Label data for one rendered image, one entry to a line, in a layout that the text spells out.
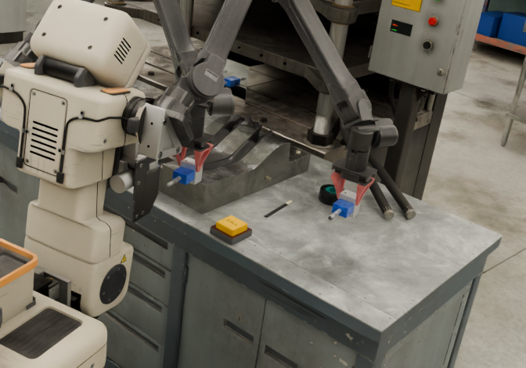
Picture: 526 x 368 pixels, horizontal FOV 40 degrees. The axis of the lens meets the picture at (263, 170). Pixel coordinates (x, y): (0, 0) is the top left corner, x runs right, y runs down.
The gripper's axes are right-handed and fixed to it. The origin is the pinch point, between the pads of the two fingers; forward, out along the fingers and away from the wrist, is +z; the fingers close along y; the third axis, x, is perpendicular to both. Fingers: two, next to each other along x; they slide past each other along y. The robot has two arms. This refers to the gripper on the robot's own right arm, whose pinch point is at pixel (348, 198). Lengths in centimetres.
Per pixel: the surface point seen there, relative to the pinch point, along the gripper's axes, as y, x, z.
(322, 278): -3.7, 17.4, 14.2
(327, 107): 38, -65, 2
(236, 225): 22.9, 16.1, 10.7
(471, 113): 60, -412, 99
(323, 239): 4.9, -0.5, 14.5
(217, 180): 36.2, 6.4, 5.6
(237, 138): 46.0, -18.2, 3.1
